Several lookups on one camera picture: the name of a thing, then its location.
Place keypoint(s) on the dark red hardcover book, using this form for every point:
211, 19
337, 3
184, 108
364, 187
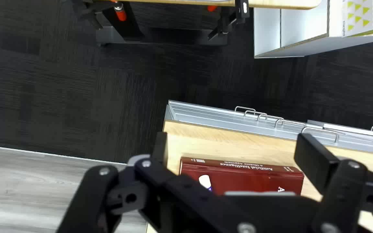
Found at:
246, 176

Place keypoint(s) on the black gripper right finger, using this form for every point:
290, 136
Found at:
346, 189

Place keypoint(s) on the blue marker with white cap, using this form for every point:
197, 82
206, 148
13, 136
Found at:
205, 181

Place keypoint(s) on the yellow white patterned box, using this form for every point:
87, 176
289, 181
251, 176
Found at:
356, 14

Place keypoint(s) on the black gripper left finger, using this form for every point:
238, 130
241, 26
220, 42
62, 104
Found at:
109, 194

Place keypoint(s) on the black orange bar clamp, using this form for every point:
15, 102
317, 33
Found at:
227, 16
120, 14

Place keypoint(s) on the white open shelf box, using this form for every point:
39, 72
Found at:
290, 29

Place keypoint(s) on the white table drawer cabinet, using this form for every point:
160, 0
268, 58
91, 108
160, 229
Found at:
238, 117

